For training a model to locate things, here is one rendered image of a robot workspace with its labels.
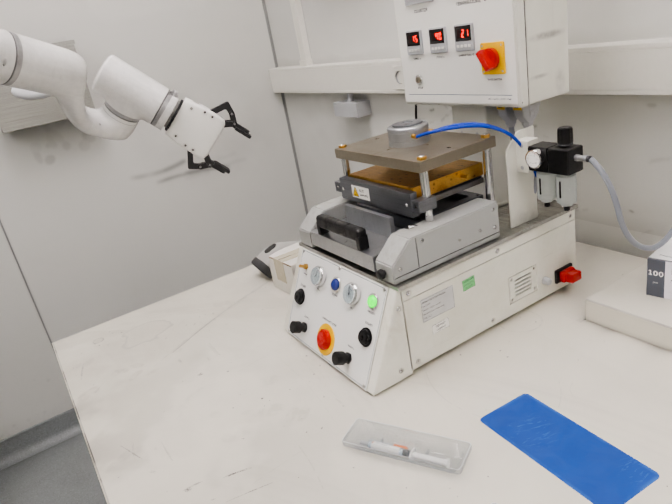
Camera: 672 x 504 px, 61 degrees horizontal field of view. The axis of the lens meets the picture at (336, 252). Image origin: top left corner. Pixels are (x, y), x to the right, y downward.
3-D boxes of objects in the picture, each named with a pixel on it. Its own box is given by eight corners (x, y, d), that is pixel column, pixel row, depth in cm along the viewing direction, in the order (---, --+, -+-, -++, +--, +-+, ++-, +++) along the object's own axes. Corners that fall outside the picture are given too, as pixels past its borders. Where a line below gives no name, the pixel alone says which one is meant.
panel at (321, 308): (287, 331, 123) (303, 247, 121) (367, 391, 99) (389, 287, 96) (279, 331, 122) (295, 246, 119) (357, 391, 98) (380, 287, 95)
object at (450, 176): (415, 169, 126) (409, 127, 122) (490, 183, 107) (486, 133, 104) (351, 192, 118) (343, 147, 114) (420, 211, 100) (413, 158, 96)
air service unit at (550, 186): (530, 197, 110) (526, 121, 104) (598, 211, 98) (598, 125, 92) (511, 206, 107) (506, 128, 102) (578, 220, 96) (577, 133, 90)
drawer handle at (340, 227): (326, 231, 114) (322, 212, 112) (369, 248, 101) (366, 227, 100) (318, 234, 113) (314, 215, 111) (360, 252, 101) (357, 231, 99)
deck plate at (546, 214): (457, 184, 143) (456, 180, 143) (578, 207, 114) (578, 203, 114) (298, 245, 123) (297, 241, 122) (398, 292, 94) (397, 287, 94)
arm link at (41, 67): (-12, 129, 99) (134, 150, 124) (23, 49, 92) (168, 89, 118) (-32, 97, 102) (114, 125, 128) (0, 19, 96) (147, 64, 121)
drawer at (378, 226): (423, 204, 130) (418, 171, 127) (496, 222, 112) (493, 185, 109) (313, 248, 117) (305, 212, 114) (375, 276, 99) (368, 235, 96)
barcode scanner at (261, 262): (314, 250, 166) (309, 225, 163) (328, 257, 159) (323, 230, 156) (252, 275, 157) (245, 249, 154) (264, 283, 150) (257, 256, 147)
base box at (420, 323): (463, 248, 149) (456, 185, 142) (591, 289, 118) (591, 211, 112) (284, 329, 125) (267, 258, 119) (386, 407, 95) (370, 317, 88)
